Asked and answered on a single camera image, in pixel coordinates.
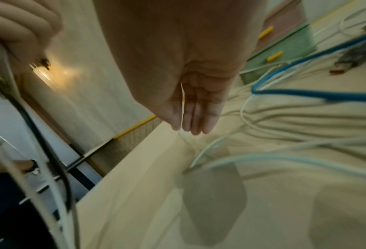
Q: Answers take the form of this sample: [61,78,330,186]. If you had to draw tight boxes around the white yellow twist tie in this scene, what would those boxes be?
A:
[179,82,186,132]

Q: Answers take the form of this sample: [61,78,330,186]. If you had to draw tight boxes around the person's left hand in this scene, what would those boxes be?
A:
[0,0,64,75]

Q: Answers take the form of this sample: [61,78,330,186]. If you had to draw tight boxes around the black cable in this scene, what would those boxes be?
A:
[0,73,75,212]

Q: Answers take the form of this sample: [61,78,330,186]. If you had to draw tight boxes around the blue cable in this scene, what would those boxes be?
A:
[250,30,366,103]

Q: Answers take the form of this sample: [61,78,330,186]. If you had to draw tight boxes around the pink green drawer box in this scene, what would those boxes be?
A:
[239,0,319,86]

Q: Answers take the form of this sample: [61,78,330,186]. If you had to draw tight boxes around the person's right hand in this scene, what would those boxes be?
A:
[92,0,268,136]

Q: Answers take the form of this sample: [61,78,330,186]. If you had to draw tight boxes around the glass wall lamp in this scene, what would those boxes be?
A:
[29,58,79,91]

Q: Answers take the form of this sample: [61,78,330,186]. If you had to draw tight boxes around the tangle of white charging cables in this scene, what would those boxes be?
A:
[179,0,366,180]

